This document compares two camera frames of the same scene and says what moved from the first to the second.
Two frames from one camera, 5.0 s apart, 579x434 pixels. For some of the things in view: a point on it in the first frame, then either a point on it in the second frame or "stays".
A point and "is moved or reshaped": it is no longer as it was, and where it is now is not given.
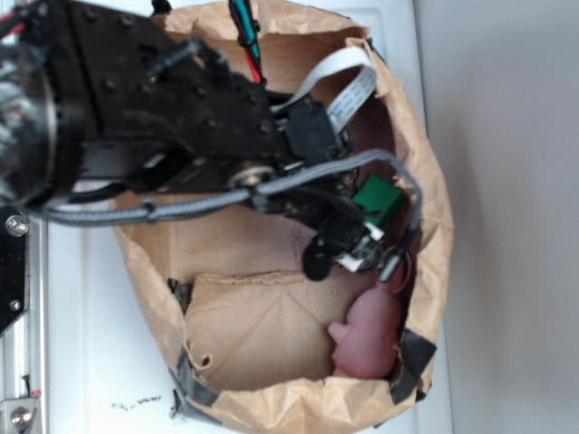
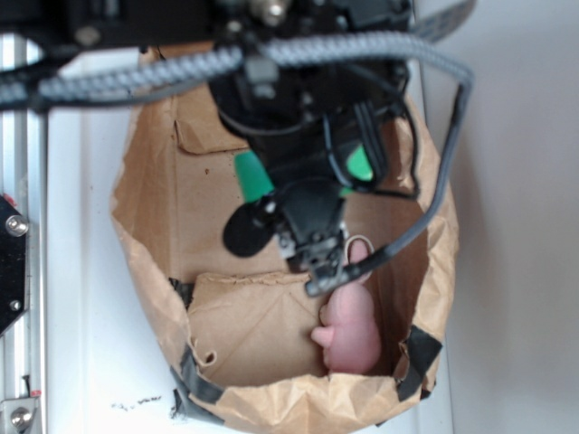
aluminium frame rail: [23, 346] stays
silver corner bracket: [16, 415] stays
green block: [378, 198] is moved or reshaped
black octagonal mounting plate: [14, 237] stays
